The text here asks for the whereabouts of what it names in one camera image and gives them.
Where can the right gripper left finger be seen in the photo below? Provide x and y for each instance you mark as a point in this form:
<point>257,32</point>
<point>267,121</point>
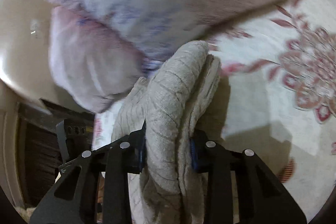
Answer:
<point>95,182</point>

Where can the dark wooden nightstand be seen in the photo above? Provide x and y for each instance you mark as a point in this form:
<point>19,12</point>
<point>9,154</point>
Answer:
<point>37,148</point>

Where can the beige cable-knit sweater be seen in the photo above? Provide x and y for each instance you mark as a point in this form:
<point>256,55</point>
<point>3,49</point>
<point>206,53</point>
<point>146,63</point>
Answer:
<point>170,104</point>

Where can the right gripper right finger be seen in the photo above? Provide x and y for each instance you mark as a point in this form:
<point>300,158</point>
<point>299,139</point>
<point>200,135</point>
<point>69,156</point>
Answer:
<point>241,179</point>

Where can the floral bed sheet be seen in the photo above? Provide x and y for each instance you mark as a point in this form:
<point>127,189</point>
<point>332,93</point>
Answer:
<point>277,97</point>

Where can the left floral pillow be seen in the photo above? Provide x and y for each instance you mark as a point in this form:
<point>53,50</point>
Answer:
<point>90,61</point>

